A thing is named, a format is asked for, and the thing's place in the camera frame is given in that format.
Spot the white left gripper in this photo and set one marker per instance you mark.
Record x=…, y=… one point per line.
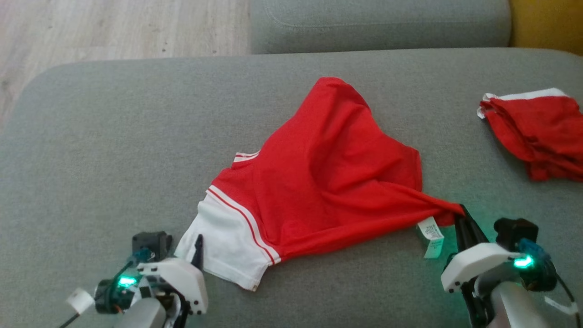
x=182, y=275

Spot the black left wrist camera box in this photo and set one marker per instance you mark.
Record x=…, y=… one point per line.
x=150, y=243

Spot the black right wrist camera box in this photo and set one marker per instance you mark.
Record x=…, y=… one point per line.
x=514, y=232

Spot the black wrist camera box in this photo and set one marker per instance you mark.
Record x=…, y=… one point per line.
x=514, y=232
x=150, y=243

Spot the large grey sofa seat cushion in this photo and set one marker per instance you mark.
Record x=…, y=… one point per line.
x=114, y=136

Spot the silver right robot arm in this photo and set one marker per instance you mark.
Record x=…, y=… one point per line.
x=514, y=305

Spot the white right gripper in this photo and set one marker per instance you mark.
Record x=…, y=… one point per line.
x=473, y=262

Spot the red jersey with white trim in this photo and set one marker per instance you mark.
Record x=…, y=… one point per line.
x=328, y=173

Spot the red white shorts number 23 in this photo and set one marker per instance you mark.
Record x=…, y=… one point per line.
x=537, y=127

